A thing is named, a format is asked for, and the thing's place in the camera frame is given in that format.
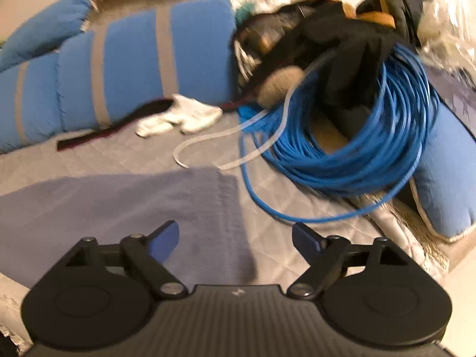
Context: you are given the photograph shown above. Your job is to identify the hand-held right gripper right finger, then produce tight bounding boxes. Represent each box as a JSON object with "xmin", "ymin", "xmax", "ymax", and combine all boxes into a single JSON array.
[{"xmin": 286, "ymin": 222, "xmax": 410, "ymax": 300}]

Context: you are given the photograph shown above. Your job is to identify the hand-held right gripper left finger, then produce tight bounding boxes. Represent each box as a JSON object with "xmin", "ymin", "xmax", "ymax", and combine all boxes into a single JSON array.
[{"xmin": 65, "ymin": 220, "xmax": 188, "ymax": 300}]

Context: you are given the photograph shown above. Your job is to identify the grey-blue garment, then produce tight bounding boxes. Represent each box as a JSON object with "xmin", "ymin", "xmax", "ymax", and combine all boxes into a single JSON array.
[{"xmin": 0, "ymin": 167, "xmax": 261, "ymax": 291}]

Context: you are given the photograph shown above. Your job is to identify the grey quilted bedspread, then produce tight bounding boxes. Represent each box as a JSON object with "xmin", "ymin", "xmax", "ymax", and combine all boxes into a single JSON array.
[{"xmin": 0, "ymin": 115, "xmax": 452, "ymax": 346}]

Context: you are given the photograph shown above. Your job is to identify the black belt red edge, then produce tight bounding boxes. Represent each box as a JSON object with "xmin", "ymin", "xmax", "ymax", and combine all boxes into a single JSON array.
[{"xmin": 56, "ymin": 93, "xmax": 261, "ymax": 152}]

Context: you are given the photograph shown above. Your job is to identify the blue pillow white piping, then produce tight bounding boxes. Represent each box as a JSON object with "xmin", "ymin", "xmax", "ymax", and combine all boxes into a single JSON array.
[{"xmin": 408, "ymin": 96, "xmax": 476, "ymax": 243}]

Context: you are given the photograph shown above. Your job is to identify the beige plush toy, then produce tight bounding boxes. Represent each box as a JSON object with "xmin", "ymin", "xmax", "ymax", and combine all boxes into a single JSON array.
[{"xmin": 256, "ymin": 65, "xmax": 304, "ymax": 107}]

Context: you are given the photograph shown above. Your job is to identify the blue cushion grey stripes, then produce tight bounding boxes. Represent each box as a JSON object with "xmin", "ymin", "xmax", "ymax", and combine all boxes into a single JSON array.
[
  {"xmin": 0, "ymin": 50, "xmax": 63, "ymax": 155},
  {"xmin": 59, "ymin": 0, "xmax": 239, "ymax": 132}
]

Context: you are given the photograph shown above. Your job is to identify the black jacket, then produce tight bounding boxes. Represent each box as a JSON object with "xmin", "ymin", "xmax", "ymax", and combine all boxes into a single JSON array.
[{"xmin": 234, "ymin": 0, "xmax": 407, "ymax": 109}]

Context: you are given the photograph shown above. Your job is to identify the grey plastic bag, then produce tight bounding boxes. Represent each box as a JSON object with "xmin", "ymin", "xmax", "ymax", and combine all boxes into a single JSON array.
[{"xmin": 235, "ymin": 10, "xmax": 310, "ymax": 82}]

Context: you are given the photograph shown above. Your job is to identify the teal yarn bundle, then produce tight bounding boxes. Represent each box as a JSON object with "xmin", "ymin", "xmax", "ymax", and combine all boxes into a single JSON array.
[{"xmin": 234, "ymin": 2, "xmax": 258, "ymax": 24}]

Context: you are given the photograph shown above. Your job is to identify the plain blue pillow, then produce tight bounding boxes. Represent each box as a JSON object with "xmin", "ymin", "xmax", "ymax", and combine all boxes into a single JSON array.
[{"xmin": 0, "ymin": 0, "xmax": 94, "ymax": 73}]

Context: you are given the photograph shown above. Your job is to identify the clear plastic bag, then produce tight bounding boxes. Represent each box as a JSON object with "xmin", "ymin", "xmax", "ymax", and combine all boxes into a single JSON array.
[{"xmin": 416, "ymin": 0, "xmax": 476, "ymax": 79}]

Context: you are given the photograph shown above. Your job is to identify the dark padded vest tan lining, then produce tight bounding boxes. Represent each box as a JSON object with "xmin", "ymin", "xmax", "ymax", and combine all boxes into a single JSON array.
[{"xmin": 356, "ymin": 0, "xmax": 429, "ymax": 46}]

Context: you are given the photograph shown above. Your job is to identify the blue cable coil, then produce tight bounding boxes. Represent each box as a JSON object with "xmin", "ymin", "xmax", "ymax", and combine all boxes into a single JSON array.
[{"xmin": 237, "ymin": 43, "xmax": 440, "ymax": 224}]

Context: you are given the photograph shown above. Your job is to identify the white cable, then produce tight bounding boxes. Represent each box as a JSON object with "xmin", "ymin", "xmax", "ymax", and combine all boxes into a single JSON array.
[{"xmin": 172, "ymin": 56, "xmax": 335, "ymax": 170}]

